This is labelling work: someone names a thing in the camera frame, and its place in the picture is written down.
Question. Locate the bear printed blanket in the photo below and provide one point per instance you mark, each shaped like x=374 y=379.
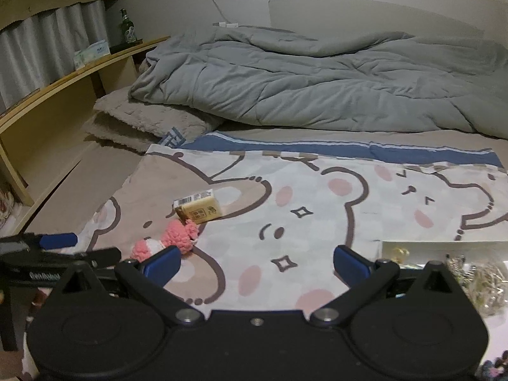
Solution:
x=317 y=206

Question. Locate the dark patterned item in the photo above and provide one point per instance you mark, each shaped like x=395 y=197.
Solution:
x=494 y=371

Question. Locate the wooden bedside shelf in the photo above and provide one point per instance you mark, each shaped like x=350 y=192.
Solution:
x=51 y=127

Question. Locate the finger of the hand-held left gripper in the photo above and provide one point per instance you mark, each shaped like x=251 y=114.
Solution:
x=59 y=239
x=99 y=256

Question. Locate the white headboard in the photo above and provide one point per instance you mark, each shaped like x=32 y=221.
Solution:
x=357 y=14

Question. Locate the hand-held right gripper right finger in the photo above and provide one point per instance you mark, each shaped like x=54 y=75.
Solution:
x=351 y=264

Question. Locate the grey curtain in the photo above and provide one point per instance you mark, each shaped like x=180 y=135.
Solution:
x=51 y=51

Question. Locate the small yellow box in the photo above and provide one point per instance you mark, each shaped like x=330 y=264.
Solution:
x=200 y=208

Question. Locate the white cardboard box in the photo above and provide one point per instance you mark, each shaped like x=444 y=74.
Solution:
x=436 y=250

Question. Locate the tissue box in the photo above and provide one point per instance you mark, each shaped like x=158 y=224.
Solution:
x=92 y=53

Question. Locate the white charger plug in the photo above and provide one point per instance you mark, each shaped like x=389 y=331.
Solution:
x=225 y=24

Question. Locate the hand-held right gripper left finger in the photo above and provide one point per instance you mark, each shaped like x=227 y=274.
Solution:
x=162 y=265

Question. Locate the floral fabric pouch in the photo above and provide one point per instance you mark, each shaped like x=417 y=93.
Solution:
x=401 y=254

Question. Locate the grey duvet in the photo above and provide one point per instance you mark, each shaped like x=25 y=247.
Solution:
x=317 y=83

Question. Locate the green glass bottle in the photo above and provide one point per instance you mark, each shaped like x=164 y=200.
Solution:
x=127 y=29

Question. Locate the pink knitted hair accessory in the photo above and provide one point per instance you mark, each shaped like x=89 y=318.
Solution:
x=174 y=238

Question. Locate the beige fleece pillow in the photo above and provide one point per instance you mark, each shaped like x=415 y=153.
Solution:
x=147 y=121

